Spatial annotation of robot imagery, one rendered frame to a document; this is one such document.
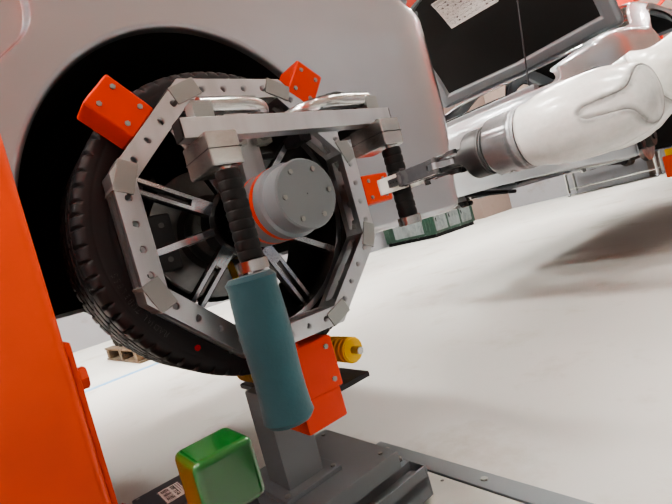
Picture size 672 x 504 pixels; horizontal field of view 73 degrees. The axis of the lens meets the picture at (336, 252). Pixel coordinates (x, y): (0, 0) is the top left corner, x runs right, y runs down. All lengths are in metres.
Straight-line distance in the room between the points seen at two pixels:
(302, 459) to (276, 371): 0.42
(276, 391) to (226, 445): 0.47
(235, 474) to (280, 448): 0.80
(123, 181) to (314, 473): 0.77
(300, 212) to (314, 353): 0.31
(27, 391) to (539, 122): 0.61
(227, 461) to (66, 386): 0.17
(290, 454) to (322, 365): 0.26
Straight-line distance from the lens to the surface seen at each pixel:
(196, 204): 0.97
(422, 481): 1.24
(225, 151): 0.66
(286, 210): 0.77
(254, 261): 0.63
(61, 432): 0.44
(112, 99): 0.88
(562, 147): 0.65
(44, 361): 0.43
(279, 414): 0.79
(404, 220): 0.84
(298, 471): 1.15
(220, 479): 0.31
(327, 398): 0.97
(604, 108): 0.63
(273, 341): 0.75
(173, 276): 1.11
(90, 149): 0.93
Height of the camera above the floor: 0.77
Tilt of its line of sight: 2 degrees down
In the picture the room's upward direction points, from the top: 15 degrees counter-clockwise
